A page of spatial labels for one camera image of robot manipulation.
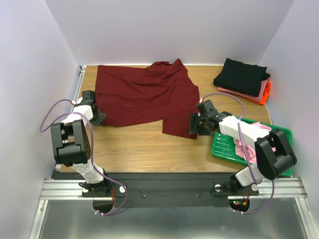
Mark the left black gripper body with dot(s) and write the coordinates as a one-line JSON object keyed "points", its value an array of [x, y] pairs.
{"points": [[98, 117]]}

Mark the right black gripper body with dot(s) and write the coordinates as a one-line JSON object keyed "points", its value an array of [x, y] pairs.
{"points": [[195, 123]]}

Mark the maroon t shirt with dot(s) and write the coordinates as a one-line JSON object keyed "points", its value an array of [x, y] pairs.
{"points": [[162, 91]]}

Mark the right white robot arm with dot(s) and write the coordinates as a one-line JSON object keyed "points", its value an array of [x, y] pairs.
{"points": [[267, 152]]}

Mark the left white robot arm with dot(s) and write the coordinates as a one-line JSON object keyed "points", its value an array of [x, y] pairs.
{"points": [[72, 147]]}

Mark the green plastic tray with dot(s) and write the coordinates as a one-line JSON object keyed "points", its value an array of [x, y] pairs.
{"points": [[229, 147]]}

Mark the folded salmon pink t shirt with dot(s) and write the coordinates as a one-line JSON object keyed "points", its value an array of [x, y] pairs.
{"points": [[264, 86]]}

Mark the folded black t shirt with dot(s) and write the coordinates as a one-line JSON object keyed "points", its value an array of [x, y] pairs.
{"points": [[242, 78]]}

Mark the folded orange t shirt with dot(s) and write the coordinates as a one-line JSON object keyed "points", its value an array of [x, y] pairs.
{"points": [[264, 99]]}

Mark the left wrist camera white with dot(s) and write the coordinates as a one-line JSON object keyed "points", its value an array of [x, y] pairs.
{"points": [[81, 101]]}

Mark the left side aluminium rail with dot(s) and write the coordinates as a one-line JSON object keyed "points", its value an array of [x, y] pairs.
{"points": [[75, 97]]}

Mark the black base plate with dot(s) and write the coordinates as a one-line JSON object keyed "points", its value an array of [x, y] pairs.
{"points": [[168, 190]]}

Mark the aluminium frame rail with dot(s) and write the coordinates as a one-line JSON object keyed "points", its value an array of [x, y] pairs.
{"points": [[71, 190]]}

